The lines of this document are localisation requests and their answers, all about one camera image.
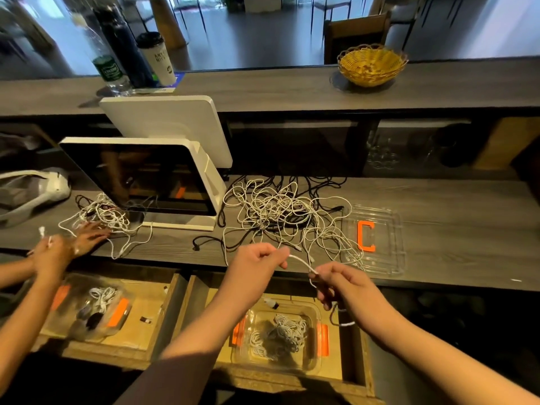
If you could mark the black thermos bottle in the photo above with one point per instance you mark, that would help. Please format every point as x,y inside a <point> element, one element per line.
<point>126,46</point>

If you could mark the brown wooden chair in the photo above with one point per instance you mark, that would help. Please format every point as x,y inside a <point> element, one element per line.
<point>356,36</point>

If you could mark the yellow woven basket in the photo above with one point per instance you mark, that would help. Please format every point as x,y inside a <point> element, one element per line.
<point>372,66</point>

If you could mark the blue white notebook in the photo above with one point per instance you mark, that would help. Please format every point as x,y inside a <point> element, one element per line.
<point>178,80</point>

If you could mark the flat cardboard sheet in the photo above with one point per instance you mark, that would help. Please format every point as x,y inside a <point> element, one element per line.
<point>510,143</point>

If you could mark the white paper coffee cup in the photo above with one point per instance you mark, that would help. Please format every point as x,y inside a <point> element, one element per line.
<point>157,61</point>

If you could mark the wooden drawer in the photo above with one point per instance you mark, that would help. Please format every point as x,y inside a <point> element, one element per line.
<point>164,320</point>
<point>359,358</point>

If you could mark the person's right hand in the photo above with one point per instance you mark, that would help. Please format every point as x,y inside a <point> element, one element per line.
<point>354,292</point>

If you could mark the person's left forearm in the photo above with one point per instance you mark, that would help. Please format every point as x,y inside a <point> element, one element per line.
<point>181,358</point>

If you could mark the white headset device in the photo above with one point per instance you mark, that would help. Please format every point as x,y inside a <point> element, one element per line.
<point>51,185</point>

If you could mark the person's right forearm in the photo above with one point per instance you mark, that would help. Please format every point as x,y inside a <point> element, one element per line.
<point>456,367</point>

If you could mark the grey wooden bar counter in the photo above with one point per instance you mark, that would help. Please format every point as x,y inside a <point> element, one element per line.
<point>278,90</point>

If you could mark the round wooden table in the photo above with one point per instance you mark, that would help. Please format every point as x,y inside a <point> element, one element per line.
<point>167,21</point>

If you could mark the person's left hand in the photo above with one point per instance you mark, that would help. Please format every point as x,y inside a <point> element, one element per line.
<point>253,272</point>

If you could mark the clear plastic water bottle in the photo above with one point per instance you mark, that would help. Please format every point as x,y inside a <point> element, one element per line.
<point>105,67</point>

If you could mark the another person's forearm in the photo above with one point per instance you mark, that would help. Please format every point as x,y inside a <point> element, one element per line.
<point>15,271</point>
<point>25,329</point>

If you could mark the clear container drawer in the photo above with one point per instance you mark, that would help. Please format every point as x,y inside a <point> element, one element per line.
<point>63,312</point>
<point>245,354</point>

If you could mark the small white connector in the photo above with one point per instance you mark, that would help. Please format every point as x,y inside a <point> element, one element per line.
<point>145,319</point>

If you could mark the white touchscreen monitor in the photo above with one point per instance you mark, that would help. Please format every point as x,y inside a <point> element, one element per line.
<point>135,177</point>

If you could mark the white customer display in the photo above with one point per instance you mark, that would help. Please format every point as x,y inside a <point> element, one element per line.
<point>169,130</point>

